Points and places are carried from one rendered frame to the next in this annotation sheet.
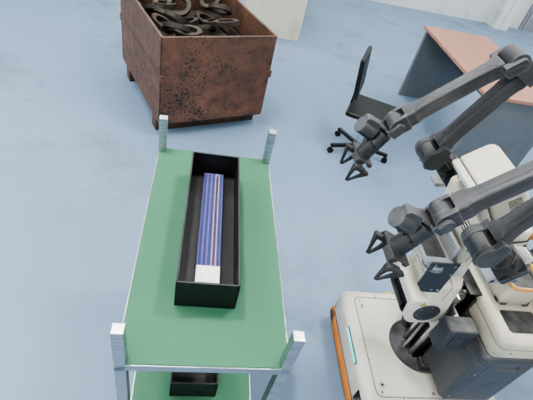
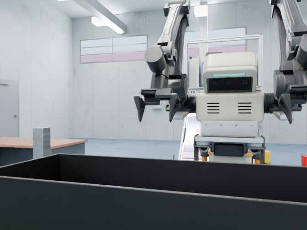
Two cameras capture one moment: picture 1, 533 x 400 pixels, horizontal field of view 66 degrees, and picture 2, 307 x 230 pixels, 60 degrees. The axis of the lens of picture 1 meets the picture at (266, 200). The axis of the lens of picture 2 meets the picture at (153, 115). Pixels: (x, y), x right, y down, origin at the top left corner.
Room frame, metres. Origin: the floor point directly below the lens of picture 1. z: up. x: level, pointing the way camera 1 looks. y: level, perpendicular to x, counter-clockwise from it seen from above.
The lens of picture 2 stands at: (0.83, 0.47, 1.14)
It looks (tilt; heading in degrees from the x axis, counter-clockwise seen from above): 1 degrees down; 300
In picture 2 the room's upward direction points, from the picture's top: straight up
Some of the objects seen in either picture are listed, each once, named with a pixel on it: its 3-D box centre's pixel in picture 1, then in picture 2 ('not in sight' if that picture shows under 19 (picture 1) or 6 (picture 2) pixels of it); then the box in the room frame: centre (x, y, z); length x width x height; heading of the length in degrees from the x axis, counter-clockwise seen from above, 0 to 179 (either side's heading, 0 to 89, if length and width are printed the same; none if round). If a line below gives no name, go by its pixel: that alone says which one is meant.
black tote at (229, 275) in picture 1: (211, 221); (215, 220); (0.93, 0.16, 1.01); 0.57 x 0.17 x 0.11; 13
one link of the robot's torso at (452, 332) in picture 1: (427, 309); not in sight; (1.08, -0.74, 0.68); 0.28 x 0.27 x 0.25; 13
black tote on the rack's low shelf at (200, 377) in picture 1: (197, 321); not in sight; (0.92, 0.15, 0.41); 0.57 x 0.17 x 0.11; 14
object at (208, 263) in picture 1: (210, 226); not in sight; (0.93, 0.16, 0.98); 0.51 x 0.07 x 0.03; 13
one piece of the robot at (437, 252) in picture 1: (429, 244); (228, 148); (1.11, -0.61, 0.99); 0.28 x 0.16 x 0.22; 13
